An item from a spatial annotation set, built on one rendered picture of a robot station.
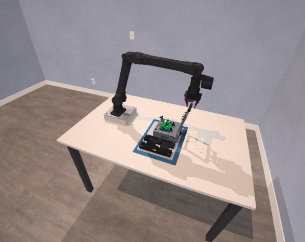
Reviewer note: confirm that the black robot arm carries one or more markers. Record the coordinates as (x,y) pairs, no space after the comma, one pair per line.
(193,68)

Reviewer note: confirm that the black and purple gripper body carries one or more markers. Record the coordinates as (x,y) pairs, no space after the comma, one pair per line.
(196,99)

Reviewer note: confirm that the green circuit board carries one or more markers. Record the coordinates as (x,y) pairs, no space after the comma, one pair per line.
(166,125)

